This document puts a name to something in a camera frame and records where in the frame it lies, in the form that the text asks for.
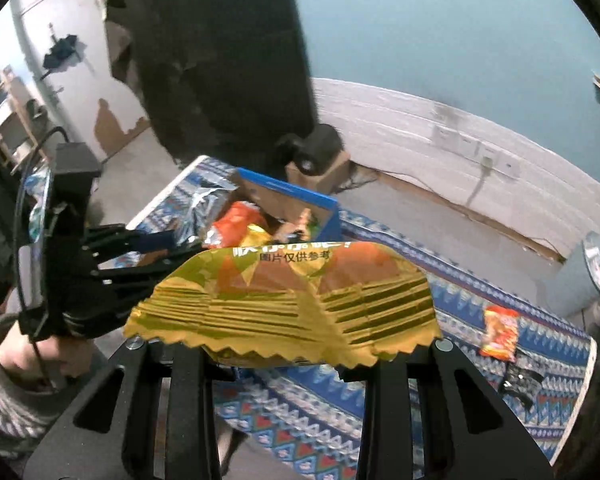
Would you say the person's left forearm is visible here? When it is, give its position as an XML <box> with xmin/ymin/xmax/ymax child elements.
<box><xmin>0</xmin><ymin>310</ymin><xmax>111</xmax><ymax>443</ymax></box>

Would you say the large dark cabinet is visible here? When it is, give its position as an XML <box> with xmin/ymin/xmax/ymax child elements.
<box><xmin>105</xmin><ymin>0</ymin><xmax>318</xmax><ymax>181</ymax></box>

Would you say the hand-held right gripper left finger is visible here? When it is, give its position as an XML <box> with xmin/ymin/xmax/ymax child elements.
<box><xmin>22</xmin><ymin>337</ymin><xmax>217</xmax><ymax>480</ymax></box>

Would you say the wooden shelf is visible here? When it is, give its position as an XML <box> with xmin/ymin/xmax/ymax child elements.
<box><xmin>0</xmin><ymin>57</ymin><xmax>46</xmax><ymax>172</ymax></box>

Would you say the black folded umbrella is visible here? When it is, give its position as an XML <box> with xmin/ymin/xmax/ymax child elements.
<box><xmin>41</xmin><ymin>34</ymin><xmax>84</xmax><ymax>82</ymax></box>

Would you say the person's left hand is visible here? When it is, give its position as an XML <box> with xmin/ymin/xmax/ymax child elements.
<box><xmin>0</xmin><ymin>335</ymin><xmax>96</xmax><ymax>391</ymax></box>

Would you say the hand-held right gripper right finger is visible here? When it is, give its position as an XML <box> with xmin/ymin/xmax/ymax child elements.
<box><xmin>355</xmin><ymin>340</ymin><xmax>556</xmax><ymax>480</ymax></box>

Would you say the small black snack packet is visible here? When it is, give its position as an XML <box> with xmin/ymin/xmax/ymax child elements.
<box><xmin>497</xmin><ymin>351</ymin><xmax>546</xmax><ymax>408</ymax></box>

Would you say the small orange patterned packet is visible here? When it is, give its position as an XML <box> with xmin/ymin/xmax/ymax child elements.
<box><xmin>479</xmin><ymin>305</ymin><xmax>521</xmax><ymax>361</ymax></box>

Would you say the black rounded device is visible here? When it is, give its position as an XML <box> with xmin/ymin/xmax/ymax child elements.
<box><xmin>275</xmin><ymin>124</ymin><xmax>343</xmax><ymax>177</ymax></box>

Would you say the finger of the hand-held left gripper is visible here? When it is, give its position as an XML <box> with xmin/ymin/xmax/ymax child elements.
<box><xmin>97</xmin><ymin>242</ymin><xmax>206</xmax><ymax>286</ymax></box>
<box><xmin>82</xmin><ymin>226</ymin><xmax>181</xmax><ymax>261</ymax></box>

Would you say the small brown cardboard box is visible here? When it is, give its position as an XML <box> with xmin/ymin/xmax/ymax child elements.
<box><xmin>285</xmin><ymin>152</ymin><xmax>352</xmax><ymax>196</ymax></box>

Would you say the white wall socket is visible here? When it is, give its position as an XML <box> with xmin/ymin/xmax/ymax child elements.
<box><xmin>502</xmin><ymin>152</ymin><xmax>524</xmax><ymax>181</ymax></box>
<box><xmin>457</xmin><ymin>132</ymin><xmax>481</xmax><ymax>159</ymax></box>
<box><xmin>480</xmin><ymin>142</ymin><xmax>502</xmax><ymax>172</ymax></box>
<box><xmin>432</xmin><ymin>124</ymin><xmax>457</xmax><ymax>152</ymax></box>

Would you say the white door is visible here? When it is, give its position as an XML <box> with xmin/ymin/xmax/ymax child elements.
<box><xmin>10</xmin><ymin>0</ymin><xmax>153</xmax><ymax>162</ymax></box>

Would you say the orange snack bag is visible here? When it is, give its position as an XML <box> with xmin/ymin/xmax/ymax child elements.
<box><xmin>207</xmin><ymin>201</ymin><xmax>269</xmax><ymax>249</ymax></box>

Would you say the white plug with cable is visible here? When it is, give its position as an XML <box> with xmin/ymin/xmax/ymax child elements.
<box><xmin>467</xmin><ymin>156</ymin><xmax>496</xmax><ymax>206</ymax></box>

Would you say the yellow snack bag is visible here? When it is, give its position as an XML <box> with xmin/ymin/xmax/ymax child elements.
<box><xmin>122</xmin><ymin>241</ymin><xmax>442</xmax><ymax>372</ymax></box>

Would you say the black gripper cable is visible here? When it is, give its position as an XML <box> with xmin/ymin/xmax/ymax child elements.
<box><xmin>12</xmin><ymin>126</ymin><xmax>73</xmax><ymax>386</ymax></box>

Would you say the blue cardboard box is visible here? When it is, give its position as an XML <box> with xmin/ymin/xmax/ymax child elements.
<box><xmin>200</xmin><ymin>167</ymin><xmax>342</xmax><ymax>252</ymax></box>

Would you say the grey trash bin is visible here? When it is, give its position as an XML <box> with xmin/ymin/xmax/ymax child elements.
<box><xmin>555</xmin><ymin>231</ymin><xmax>600</xmax><ymax>318</ymax></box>

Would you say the silver foil snack packet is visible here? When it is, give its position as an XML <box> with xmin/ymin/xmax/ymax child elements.
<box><xmin>179</xmin><ymin>180</ymin><xmax>237</xmax><ymax>242</ymax></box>

